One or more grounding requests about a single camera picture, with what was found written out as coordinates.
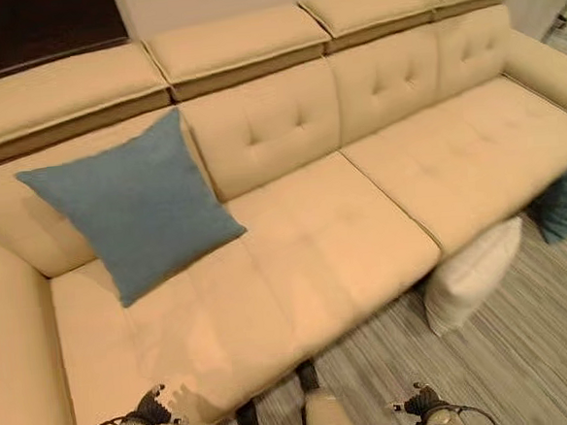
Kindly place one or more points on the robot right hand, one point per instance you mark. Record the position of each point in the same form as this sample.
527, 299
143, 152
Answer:
423, 399

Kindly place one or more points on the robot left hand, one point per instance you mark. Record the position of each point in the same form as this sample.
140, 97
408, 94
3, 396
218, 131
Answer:
153, 407

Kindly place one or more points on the beige leather sofa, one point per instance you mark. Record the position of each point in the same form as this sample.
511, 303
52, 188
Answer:
313, 220

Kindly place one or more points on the wide beige sofa headrest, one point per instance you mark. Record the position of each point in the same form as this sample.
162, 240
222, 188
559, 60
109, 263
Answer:
60, 87

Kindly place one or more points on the robot right leg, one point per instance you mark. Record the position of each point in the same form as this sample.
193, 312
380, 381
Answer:
327, 418

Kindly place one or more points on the white striped cushion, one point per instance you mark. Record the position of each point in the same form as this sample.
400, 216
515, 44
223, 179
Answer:
473, 277

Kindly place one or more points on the blue square cushion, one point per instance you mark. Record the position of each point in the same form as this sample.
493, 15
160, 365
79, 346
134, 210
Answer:
132, 208

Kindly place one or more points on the dark wooden cabinet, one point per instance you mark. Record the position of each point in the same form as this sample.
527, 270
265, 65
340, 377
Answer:
32, 30

